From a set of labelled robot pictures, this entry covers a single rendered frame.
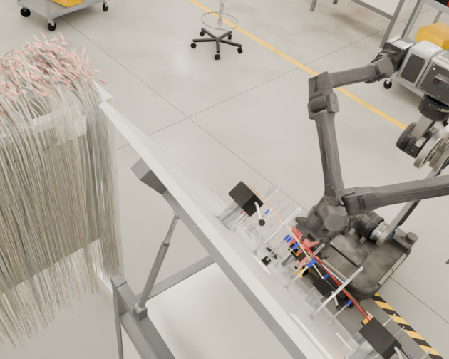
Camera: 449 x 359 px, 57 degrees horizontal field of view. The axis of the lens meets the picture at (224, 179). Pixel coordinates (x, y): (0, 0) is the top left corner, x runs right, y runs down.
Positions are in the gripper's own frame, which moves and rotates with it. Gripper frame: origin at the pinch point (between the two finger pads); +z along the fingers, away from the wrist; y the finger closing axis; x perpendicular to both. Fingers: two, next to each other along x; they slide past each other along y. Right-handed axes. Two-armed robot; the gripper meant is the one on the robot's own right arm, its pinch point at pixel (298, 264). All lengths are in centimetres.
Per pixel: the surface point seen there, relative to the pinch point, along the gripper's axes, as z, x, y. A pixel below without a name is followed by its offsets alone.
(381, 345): -12, -58, 41
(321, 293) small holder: -6.5, -37.4, 21.9
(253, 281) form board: -10, -82, 25
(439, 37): -200, 249, -132
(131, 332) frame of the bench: 55, -24, -20
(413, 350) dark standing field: 14, 140, 36
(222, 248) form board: -9, -82, 17
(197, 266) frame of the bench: 30.6, 0.3, -30.5
